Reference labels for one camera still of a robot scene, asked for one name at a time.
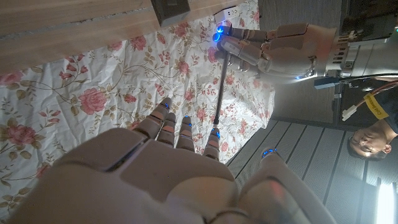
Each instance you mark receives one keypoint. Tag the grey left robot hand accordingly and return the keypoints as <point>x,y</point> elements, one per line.
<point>289,53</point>

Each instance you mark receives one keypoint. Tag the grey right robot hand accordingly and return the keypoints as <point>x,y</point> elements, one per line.
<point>174,180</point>

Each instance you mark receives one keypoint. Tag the black mechanical pencil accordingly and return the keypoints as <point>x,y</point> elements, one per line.
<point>221,90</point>

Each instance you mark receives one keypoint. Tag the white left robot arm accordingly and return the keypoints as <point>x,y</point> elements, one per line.
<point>367,56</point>

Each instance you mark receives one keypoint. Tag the grey block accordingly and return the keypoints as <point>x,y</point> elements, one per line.
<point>171,11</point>

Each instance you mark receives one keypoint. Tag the white power strip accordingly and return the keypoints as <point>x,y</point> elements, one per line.
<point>228,13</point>

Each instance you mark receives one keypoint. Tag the person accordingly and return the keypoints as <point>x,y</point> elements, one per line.
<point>370,144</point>

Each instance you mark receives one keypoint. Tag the floral backdrop cloth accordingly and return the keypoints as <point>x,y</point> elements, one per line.
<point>93,77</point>

